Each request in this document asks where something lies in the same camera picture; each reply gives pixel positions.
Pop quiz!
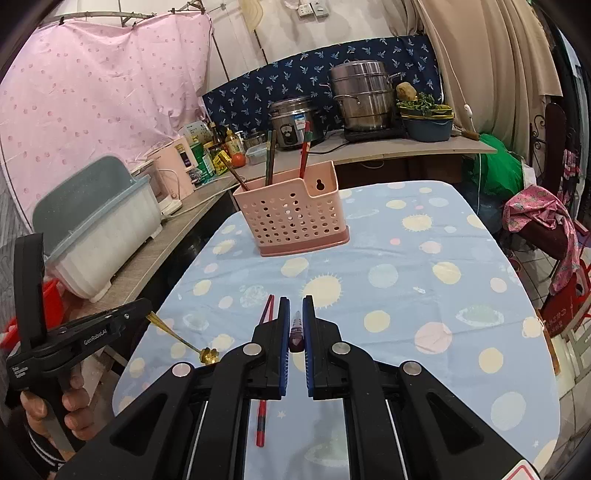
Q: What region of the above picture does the dark red chopstick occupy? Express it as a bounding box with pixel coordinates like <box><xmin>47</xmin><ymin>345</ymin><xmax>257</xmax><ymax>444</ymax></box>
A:
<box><xmin>288</xmin><ymin>311</ymin><xmax>304</xmax><ymax>353</ymax></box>

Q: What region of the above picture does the gold flower spoon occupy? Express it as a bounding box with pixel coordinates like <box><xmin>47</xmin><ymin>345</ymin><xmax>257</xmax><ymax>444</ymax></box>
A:
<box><xmin>146</xmin><ymin>310</ymin><xmax>221</xmax><ymax>366</ymax></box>

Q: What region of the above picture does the pink perforated utensil holder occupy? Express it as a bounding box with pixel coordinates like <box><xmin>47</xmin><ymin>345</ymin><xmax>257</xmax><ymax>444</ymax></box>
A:
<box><xmin>233</xmin><ymin>162</ymin><xmax>349</xmax><ymax>257</ymax></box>

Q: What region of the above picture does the brown spoon handle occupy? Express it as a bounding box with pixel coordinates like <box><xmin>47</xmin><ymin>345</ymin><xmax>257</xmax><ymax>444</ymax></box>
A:
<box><xmin>217</xmin><ymin>151</ymin><xmax>249</xmax><ymax>191</ymax></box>

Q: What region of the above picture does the green chopstick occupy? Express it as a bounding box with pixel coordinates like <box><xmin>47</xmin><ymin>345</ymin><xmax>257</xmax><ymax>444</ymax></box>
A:
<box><xmin>264</xmin><ymin>129</ymin><xmax>276</xmax><ymax>186</ymax></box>

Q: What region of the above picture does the pink kitchen appliance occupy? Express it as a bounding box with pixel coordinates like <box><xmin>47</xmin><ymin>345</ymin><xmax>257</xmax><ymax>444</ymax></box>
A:
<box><xmin>146</xmin><ymin>136</ymin><xmax>197</xmax><ymax>200</ymax></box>

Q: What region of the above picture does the person's left hand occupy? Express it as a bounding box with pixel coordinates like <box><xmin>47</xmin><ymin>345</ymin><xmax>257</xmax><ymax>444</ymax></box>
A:
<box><xmin>20</xmin><ymin>365</ymin><xmax>100</xmax><ymax>443</ymax></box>

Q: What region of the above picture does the red plastic bin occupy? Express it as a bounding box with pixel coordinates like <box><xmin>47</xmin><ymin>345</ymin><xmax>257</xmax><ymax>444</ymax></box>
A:
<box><xmin>0</xmin><ymin>278</ymin><xmax>63</xmax><ymax>351</ymax></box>

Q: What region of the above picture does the blue planet-print tablecloth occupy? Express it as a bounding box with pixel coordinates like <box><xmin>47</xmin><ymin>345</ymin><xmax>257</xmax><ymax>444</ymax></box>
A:
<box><xmin>112</xmin><ymin>181</ymin><xmax>560</xmax><ymax>468</ymax></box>

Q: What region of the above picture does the white dish drainer blue lid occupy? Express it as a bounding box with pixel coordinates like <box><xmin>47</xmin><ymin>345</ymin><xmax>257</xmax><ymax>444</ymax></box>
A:
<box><xmin>32</xmin><ymin>155</ymin><xmax>162</xmax><ymax>303</ymax></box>

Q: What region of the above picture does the red tomato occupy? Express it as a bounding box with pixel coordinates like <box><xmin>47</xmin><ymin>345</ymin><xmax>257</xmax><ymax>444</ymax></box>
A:
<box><xmin>231</xmin><ymin>153</ymin><xmax>246</xmax><ymax>168</ymax></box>

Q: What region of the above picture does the clear food storage container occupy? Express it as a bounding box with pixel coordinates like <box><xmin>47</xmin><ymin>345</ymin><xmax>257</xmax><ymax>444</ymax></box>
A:
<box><xmin>245</xmin><ymin>143</ymin><xmax>267</xmax><ymax>166</ymax></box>

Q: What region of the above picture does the wooden L-shaped counter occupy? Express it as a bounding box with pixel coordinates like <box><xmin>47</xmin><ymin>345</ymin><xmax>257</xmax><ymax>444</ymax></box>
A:
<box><xmin>66</xmin><ymin>137</ymin><xmax>515</xmax><ymax>342</ymax></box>

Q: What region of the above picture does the yellow oil bottle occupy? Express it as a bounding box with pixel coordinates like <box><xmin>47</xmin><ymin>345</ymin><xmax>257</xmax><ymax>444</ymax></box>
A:
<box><xmin>224</xmin><ymin>128</ymin><xmax>243</xmax><ymax>156</ymax></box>

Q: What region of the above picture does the silver rice cooker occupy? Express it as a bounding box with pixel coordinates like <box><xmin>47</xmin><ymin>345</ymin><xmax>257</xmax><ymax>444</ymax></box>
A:
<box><xmin>267</xmin><ymin>96</ymin><xmax>325</xmax><ymax>150</ymax></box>

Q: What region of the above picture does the pink floral cloth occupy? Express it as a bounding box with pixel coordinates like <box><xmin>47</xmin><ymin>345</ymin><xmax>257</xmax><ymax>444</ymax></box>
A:
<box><xmin>502</xmin><ymin>185</ymin><xmax>580</xmax><ymax>295</ymax></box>

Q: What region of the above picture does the green plastic bag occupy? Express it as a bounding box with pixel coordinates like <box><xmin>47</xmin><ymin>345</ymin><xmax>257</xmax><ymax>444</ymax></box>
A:
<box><xmin>471</xmin><ymin>134</ymin><xmax>524</xmax><ymax>202</ymax></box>

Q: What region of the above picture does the blue basin with vegetables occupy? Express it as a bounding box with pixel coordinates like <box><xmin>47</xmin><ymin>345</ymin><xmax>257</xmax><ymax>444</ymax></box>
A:
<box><xmin>397</xmin><ymin>92</ymin><xmax>455</xmax><ymax>143</ymax></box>

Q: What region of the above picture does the pink dotted curtain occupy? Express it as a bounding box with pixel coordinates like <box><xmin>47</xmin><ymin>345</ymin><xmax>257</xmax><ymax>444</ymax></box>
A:
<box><xmin>1</xmin><ymin>12</ymin><xmax>212</xmax><ymax>219</ymax></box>

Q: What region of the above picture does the navy leaf-print backsplash cloth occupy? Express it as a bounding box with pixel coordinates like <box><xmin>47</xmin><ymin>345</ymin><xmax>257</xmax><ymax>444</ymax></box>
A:
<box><xmin>204</xmin><ymin>34</ymin><xmax>444</xmax><ymax>133</ymax></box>

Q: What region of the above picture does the stainless steel steamer pot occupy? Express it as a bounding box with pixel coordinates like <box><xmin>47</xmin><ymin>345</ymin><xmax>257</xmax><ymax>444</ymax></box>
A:
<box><xmin>329</xmin><ymin>60</ymin><xmax>397</xmax><ymax>131</ymax></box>

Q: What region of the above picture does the beige hanging curtain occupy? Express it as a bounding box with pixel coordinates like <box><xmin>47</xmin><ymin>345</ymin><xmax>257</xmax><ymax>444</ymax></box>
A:
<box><xmin>414</xmin><ymin>1</ymin><xmax>562</xmax><ymax>156</ymax></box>

